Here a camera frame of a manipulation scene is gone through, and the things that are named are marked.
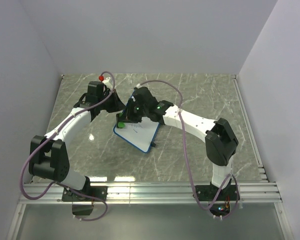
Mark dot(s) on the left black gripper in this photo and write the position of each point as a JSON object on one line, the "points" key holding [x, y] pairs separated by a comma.
{"points": [[118, 105]]}

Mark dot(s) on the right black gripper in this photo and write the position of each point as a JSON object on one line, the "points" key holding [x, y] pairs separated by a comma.
{"points": [[130, 106]]}

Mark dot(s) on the green whiteboard eraser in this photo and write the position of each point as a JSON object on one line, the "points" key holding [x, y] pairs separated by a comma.
{"points": [[119, 123]]}

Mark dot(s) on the blue framed whiteboard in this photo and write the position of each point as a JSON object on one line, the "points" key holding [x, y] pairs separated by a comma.
{"points": [[140, 135]]}

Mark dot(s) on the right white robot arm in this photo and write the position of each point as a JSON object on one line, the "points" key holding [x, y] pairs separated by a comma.
{"points": [[217, 135]]}

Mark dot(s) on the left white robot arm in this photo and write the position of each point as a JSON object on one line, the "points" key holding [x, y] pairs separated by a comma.
{"points": [[49, 155]]}

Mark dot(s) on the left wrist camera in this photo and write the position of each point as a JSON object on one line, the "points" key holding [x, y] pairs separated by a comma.
{"points": [[108, 81]]}

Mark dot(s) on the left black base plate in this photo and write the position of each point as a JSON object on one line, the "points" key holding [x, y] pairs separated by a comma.
{"points": [[93, 192]]}

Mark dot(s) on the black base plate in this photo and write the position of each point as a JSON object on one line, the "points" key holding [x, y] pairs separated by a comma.
{"points": [[93, 192], [207, 192]]}

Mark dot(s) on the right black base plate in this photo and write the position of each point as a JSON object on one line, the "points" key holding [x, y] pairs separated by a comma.
{"points": [[207, 192]]}

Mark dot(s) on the aluminium rail frame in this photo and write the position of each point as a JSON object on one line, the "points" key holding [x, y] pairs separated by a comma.
{"points": [[148, 194]]}

